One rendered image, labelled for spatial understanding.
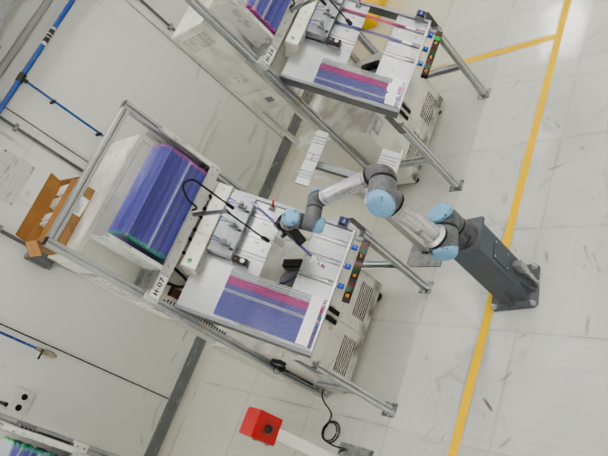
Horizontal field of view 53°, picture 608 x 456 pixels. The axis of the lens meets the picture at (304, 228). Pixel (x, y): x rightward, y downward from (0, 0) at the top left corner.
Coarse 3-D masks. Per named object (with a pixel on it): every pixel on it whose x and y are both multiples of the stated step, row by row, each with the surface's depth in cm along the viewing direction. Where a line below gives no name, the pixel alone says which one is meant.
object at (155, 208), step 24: (144, 168) 297; (168, 168) 296; (192, 168) 305; (144, 192) 287; (168, 192) 296; (192, 192) 305; (120, 216) 285; (144, 216) 286; (168, 216) 295; (144, 240) 286; (168, 240) 295
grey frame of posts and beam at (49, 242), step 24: (144, 120) 295; (168, 144) 308; (216, 168) 319; (192, 216) 308; (48, 240) 262; (96, 264) 276; (168, 264) 297; (120, 288) 287; (168, 312) 300; (216, 336) 318; (264, 360) 339; (384, 408) 328
